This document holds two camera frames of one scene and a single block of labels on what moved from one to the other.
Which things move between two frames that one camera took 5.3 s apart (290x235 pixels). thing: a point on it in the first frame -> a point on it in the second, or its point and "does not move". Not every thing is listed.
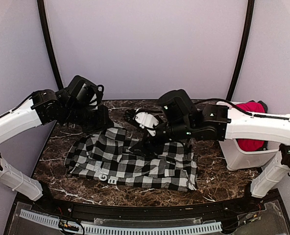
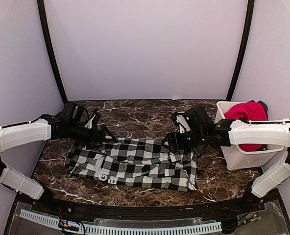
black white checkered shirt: (103, 156) does not move
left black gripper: (104, 121) -> (93, 139)
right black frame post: (249, 28) does not move
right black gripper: (145, 144) -> (174, 139)
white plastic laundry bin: (236, 158) does not move
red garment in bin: (253, 107) does not move
